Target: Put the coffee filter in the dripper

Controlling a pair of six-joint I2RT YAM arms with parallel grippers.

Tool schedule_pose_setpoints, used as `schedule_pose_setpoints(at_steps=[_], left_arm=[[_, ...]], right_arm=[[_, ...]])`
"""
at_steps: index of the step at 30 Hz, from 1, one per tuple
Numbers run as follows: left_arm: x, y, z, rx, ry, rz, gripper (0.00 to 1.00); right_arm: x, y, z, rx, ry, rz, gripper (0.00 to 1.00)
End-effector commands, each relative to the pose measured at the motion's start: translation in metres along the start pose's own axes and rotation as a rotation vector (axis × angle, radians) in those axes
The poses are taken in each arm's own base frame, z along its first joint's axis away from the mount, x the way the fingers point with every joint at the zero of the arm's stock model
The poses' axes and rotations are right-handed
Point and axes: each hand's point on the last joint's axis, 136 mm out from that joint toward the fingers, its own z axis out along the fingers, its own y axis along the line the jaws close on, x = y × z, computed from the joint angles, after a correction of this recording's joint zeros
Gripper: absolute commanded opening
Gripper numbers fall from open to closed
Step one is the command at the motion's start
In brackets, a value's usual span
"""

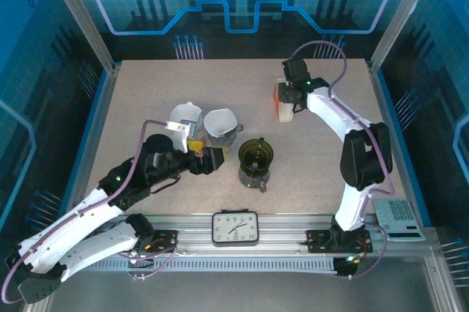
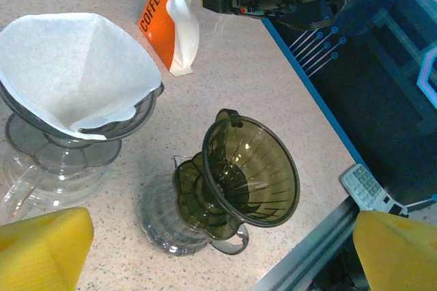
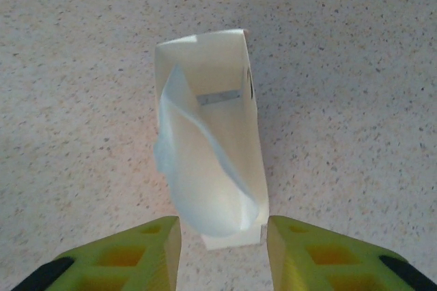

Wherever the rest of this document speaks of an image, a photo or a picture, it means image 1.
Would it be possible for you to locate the grey coffee dripper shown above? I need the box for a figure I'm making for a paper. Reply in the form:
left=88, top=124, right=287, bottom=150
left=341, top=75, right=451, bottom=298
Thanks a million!
left=207, top=123, right=245, bottom=146

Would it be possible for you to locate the olive green coffee dripper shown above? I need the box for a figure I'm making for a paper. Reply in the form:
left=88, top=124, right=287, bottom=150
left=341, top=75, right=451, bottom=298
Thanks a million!
left=237, top=135, right=276, bottom=176

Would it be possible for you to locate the pale coffee filter holder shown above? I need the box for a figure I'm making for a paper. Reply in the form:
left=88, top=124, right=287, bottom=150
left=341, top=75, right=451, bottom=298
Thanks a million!
left=273, top=77, right=296, bottom=123

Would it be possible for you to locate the black rectangular analogue clock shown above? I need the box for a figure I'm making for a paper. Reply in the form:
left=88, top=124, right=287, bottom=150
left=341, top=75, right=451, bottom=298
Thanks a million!
left=211, top=209, right=260, bottom=248

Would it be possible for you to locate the small LED circuit board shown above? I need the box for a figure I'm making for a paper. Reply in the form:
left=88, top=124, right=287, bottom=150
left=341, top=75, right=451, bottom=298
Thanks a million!
left=126, top=249, right=155, bottom=268
left=333, top=253, right=364, bottom=279

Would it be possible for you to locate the brushed steel tray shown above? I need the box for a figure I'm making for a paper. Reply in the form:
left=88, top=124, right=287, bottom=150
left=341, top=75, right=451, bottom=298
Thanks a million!
left=21, top=245, right=457, bottom=312

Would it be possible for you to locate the pale desk calculator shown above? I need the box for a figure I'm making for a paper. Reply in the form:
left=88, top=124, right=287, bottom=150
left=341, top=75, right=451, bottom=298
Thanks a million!
left=372, top=198, right=426, bottom=242

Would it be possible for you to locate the aluminium table side rail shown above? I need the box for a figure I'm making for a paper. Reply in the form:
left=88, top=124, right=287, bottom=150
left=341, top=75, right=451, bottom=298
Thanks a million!
left=367, top=62, right=422, bottom=218
left=64, top=64, right=122, bottom=214

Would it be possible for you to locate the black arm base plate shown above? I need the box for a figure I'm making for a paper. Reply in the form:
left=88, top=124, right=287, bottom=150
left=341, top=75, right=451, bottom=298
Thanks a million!
left=120, top=229, right=180, bottom=254
left=306, top=229, right=374, bottom=254

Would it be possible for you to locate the aluminium mounting rail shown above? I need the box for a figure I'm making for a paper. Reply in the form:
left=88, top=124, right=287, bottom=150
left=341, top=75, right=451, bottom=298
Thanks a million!
left=106, top=212, right=372, bottom=255

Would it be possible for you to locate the slotted grey cable duct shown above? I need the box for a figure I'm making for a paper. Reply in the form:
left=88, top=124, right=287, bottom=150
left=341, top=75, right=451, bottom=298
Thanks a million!
left=86, top=256, right=340, bottom=273

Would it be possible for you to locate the aluminium frame post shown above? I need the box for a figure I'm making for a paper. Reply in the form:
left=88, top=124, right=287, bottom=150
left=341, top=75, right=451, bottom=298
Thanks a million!
left=40, top=0, right=117, bottom=73
left=367, top=0, right=443, bottom=73

